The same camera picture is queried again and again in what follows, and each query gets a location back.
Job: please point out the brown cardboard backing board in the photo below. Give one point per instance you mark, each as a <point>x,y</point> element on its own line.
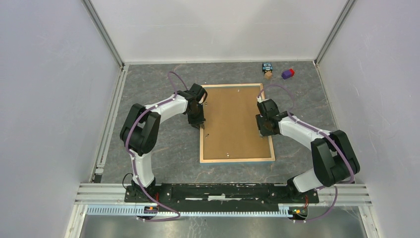
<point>236,124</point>

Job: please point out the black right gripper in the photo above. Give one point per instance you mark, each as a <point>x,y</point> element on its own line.
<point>263,132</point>

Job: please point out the blue owl toy block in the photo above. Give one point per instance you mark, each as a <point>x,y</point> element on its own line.
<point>267,67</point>

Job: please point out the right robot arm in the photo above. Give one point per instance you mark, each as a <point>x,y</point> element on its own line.
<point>333,158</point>

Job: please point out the small wooden cube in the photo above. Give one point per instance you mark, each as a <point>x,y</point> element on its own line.
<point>268,75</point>

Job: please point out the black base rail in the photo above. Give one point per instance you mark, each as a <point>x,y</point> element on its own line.
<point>222,197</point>

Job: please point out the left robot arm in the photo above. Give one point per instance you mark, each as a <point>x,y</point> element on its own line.
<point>139,133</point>

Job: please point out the purple and red block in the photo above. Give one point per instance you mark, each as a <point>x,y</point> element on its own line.
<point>288,73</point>

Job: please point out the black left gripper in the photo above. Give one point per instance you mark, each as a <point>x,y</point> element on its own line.
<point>196,123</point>

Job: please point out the wooden picture frame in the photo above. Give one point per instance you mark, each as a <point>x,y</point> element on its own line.
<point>201,148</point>

